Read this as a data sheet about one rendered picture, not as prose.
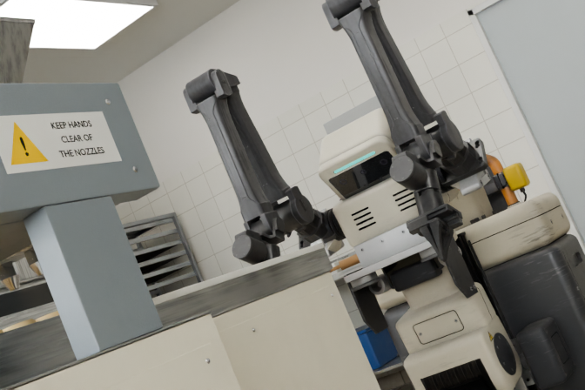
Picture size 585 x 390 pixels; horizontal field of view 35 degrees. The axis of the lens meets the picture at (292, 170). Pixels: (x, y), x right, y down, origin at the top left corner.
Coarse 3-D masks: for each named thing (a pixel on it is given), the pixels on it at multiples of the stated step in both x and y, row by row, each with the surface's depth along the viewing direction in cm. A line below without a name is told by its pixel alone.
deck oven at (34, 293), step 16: (32, 272) 543; (0, 288) 511; (32, 288) 534; (48, 288) 543; (0, 304) 511; (16, 304) 520; (32, 304) 529; (48, 304) 539; (0, 320) 508; (16, 320) 516
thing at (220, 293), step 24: (264, 264) 176; (288, 264) 184; (312, 264) 191; (192, 288) 156; (216, 288) 162; (240, 288) 167; (264, 288) 173; (168, 312) 149; (192, 312) 154; (216, 312) 159
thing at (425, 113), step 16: (336, 0) 204; (352, 0) 203; (336, 16) 206; (384, 32) 210; (384, 48) 210; (400, 64) 210; (400, 80) 210; (416, 96) 210; (416, 112) 210; (432, 112) 211; (448, 128) 209; (448, 144) 208
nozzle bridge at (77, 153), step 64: (0, 128) 107; (64, 128) 116; (128, 128) 127; (0, 192) 103; (64, 192) 112; (128, 192) 122; (0, 256) 127; (64, 256) 107; (128, 256) 116; (64, 320) 108; (128, 320) 111
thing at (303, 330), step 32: (288, 288) 178; (320, 288) 188; (224, 320) 158; (256, 320) 165; (288, 320) 173; (320, 320) 182; (256, 352) 161; (288, 352) 169; (320, 352) 178; (352, 352) 187; (256, 384) 157; (288, 384) 165; (320, 384) 173; (352, 384) 182
